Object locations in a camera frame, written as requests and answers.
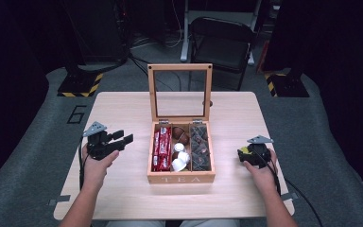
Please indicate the black table grommet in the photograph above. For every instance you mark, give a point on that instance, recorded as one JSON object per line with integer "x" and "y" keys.
{"x": 210, "y": 103}

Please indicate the person's right hand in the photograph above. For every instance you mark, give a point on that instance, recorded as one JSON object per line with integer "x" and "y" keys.
{"x": 261, "y": 178}

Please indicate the grey tape strip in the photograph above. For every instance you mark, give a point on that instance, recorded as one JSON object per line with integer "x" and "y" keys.
{"x": 290, "y": 196}
{"x": 60, "y": 200}

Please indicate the row of red sachets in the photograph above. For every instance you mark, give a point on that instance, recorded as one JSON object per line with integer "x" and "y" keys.
{"x": 162, "y": 148}

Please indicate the brown coffee capsule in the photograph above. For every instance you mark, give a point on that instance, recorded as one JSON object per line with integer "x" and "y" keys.
{"x": 177, "y": 131}
{"x": 175, "y": 155}
{"x": 184, "y": 138}

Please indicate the pile of dark tea bags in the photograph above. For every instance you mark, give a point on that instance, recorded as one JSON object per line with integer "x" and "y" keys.
{"x": 200, "y": 148}

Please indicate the wooden tea box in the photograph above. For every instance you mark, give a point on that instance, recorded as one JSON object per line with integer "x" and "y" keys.
{"x": 181, "y": 178}

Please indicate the black equipment cabinet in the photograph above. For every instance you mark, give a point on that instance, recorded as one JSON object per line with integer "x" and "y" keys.
{"x": 97, "y": 28}

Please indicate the black stand base striped edge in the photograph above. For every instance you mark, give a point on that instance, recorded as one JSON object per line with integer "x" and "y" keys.
{"x": 288, "y": 86}
{"x": 78, "y": 85}

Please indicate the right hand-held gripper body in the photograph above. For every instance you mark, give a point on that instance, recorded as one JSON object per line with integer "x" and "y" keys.
{"x": 258, "y": 154}

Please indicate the person's left hand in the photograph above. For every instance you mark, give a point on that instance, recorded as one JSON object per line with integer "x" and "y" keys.
{"x": 96, "y": 171}

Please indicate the white coffee capsule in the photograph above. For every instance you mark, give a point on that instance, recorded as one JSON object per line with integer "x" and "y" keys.
{"x": 178, "y": 165}
{"x": 184, "y": 157}
{"x": 179, "y": 147}

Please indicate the black folding chair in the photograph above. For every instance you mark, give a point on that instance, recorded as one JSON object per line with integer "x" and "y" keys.
{"x": 230, "y": 53}

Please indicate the yellow coffee capsule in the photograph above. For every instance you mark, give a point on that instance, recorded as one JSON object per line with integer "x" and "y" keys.
{"x": 245, "y": 150}

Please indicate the dark curtain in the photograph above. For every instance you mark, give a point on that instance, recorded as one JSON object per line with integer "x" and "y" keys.
{"x": 9, "y": 78}
{"x": 343, "y": 63}

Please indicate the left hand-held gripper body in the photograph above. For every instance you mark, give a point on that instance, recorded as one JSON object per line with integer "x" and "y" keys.
{"x": 99, "y": 145}

